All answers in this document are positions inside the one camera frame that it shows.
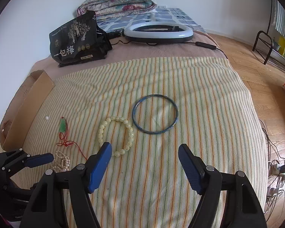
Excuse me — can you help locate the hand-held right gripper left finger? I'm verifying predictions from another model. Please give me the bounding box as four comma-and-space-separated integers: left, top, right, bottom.
20, 142, 112, 228

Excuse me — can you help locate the blue bangle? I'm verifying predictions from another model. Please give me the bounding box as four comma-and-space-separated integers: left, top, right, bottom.
132, 94, 179, 135

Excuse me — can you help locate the green pendant with red cord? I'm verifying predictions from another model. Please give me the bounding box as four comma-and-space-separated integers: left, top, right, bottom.
56, 116, 86, 161

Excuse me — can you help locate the black snack bag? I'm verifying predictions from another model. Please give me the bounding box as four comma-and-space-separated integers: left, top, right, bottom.
49, 11, 113, 68

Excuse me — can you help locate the white power strip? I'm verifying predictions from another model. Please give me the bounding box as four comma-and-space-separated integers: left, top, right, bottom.
268, 161, 285, 177

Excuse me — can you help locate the cardboard box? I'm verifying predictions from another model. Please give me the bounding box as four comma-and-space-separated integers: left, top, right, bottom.
0, 70, 55, 150

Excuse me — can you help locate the power strip with cables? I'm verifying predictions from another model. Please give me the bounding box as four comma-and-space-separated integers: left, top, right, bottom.
260, 119, 285, 214

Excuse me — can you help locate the blue grey patterned sheet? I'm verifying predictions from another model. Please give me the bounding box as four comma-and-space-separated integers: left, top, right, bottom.
96, 7, 206, 32

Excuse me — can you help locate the striped blanket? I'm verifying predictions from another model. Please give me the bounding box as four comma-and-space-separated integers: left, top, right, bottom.
21, 56, 269, 228

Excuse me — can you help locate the black cable with inline switch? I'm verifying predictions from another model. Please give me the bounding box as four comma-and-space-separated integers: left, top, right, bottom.
145, 40, 230, 60

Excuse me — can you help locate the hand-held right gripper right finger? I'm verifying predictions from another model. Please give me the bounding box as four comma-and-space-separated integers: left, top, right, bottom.
178, 144, 268, 228

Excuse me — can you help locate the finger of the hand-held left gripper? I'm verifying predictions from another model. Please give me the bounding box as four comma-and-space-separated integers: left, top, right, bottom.
0, 148, 55, 178

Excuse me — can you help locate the striped hanging towel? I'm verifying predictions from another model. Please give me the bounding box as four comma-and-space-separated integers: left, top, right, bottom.
273, 0, 285, 41

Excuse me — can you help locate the ring light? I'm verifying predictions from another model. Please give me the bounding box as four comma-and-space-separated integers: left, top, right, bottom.
107, 20, 195, 45

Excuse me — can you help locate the white pearl bracelet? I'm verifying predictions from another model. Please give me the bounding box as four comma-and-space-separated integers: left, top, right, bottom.
50, 150, 70, 172

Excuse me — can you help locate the black metal rack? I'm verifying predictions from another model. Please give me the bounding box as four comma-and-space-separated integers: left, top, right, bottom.
252, 0, 285, 74

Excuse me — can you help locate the cream bead bracelet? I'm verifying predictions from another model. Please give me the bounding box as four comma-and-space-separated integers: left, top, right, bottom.
98, 116, 134, 158

